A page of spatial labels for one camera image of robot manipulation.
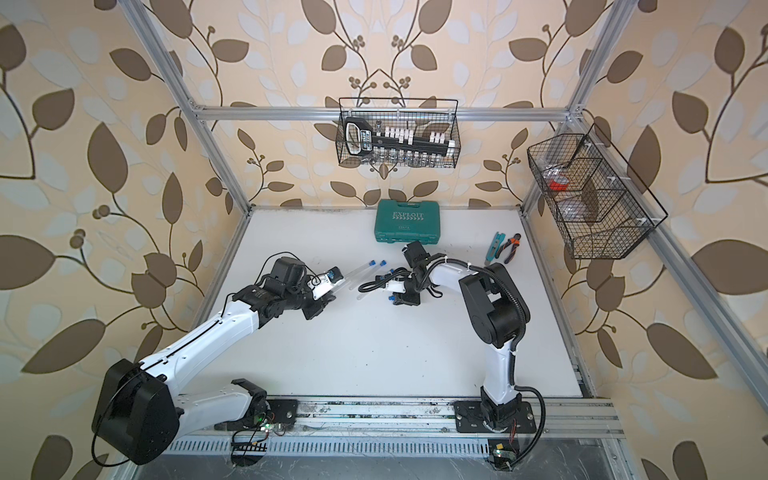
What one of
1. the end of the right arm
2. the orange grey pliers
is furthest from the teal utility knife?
the end of the right arm

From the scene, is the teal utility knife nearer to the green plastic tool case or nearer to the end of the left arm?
the green plastic tool case

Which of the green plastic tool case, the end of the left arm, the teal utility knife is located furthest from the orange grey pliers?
the end of the left arm

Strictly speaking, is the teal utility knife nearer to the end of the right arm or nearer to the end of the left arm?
the end of the right arm

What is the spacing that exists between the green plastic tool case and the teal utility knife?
19cm

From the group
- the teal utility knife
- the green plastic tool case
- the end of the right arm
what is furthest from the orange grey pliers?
the end of the right arm

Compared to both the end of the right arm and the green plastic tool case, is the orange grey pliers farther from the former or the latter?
the end of the right arm

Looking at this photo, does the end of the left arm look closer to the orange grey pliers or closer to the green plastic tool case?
the green plastic tool case

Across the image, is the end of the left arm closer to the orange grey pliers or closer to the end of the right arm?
the end of the right arm

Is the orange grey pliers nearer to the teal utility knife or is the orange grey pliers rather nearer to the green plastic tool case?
the teal utility knife

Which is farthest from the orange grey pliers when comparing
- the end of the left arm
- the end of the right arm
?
A: the end of the left arm

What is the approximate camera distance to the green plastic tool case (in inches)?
43.4

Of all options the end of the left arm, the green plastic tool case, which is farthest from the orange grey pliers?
the end of the left arm

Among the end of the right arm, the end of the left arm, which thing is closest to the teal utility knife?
the end of the right arm

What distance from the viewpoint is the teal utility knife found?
1.07 metres
